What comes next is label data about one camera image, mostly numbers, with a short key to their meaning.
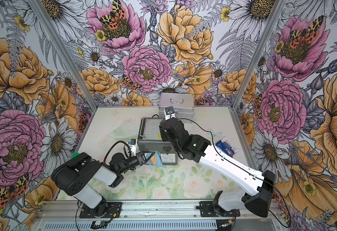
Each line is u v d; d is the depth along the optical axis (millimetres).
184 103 1048
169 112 576
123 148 832
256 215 447
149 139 730
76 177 463
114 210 740
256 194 398
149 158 795
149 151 807
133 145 781
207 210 724
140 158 742
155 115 1154
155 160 810
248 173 414
